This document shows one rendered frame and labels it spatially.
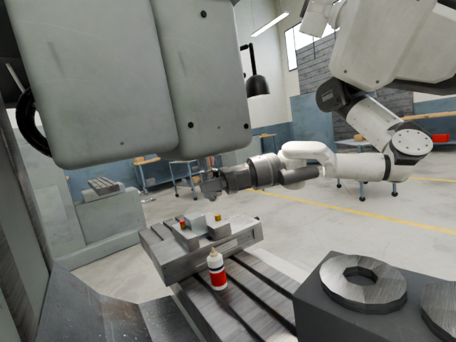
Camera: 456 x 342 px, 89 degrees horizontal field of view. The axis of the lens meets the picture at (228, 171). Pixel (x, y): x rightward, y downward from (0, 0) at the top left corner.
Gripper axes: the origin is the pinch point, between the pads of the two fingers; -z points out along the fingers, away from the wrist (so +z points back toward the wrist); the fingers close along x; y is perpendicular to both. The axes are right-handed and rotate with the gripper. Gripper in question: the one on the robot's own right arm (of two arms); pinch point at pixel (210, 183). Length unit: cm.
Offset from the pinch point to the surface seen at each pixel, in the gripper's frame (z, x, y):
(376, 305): 10.3, 39.5, 7.2
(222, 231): 1.7, -9.5, 17.6
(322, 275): 8.1, 33.7, 7.0
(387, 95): 595, -518, -23
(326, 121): 362, -473, 16
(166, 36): -3.8, 12.1, -30.2
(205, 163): -0.6, 2.3, -5.7
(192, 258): -8.9, -5.9, 21.8
